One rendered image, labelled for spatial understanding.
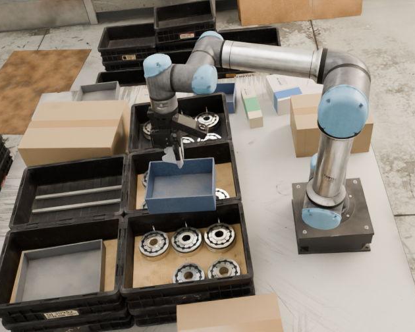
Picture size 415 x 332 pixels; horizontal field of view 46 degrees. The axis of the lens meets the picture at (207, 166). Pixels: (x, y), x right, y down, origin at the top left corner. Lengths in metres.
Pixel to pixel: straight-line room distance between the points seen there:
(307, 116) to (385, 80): 1.75
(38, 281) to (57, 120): 0.76
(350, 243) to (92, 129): 1.11
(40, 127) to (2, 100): 2.00
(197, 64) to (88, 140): 0.85
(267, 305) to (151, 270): 0.40
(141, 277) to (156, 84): 0.64
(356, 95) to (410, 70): 2.66
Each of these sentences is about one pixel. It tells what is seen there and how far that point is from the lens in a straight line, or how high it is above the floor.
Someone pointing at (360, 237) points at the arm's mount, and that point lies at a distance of 1.73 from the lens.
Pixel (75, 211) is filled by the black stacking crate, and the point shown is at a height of 0.83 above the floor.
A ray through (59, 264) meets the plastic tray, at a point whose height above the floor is 0.83.
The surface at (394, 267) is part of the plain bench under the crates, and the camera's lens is 1.78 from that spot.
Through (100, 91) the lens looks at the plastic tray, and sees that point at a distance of 2.63.
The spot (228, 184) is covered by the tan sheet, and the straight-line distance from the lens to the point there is 1.81.
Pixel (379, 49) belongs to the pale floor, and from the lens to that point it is 4.04.
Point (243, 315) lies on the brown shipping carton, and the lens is 1.47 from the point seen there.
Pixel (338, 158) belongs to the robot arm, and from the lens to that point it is 1.34.
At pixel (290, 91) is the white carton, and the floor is 0.79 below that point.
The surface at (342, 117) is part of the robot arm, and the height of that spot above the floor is 1.39.
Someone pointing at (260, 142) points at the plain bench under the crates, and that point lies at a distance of 2.15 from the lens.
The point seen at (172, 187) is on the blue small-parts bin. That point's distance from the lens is 1.51.
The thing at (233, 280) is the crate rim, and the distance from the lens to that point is 1.46.
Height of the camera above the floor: 2.17
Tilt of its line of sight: 45 degrees down
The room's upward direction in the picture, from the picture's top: 9 degrees counter-clockwise
